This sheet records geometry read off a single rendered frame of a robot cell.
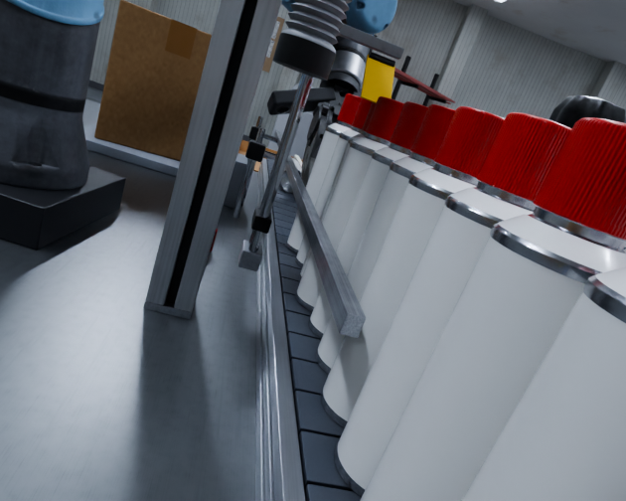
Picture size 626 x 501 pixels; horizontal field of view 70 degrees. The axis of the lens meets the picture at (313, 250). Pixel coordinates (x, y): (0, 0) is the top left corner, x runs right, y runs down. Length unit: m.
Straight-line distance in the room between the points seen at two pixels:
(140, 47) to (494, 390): 0.94
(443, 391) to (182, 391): 0.23
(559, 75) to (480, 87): 1.44
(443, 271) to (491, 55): 9.20
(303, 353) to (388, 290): 0.12
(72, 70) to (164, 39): 0.47
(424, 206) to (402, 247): 0.03
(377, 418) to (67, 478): 0.17
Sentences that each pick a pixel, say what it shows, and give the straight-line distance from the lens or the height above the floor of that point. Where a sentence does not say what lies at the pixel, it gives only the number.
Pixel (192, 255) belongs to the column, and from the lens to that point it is 0.43.
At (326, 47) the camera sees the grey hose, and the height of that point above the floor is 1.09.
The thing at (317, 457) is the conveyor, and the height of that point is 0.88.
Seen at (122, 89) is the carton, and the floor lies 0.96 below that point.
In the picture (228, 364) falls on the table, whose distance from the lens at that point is 0.41.
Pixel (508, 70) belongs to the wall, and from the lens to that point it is 9.49.
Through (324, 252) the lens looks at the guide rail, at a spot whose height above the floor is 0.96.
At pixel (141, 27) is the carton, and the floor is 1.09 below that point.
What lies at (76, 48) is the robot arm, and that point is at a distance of 0.57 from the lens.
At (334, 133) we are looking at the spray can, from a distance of 0.54.
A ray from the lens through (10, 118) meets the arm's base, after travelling 0.57.
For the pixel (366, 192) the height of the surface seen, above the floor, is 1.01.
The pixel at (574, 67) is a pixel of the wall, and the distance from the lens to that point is 9.99.
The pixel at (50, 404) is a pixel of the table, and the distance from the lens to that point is 0.35.
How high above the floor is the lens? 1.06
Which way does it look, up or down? 17 degrees down
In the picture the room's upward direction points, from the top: 20 degrees clockwise
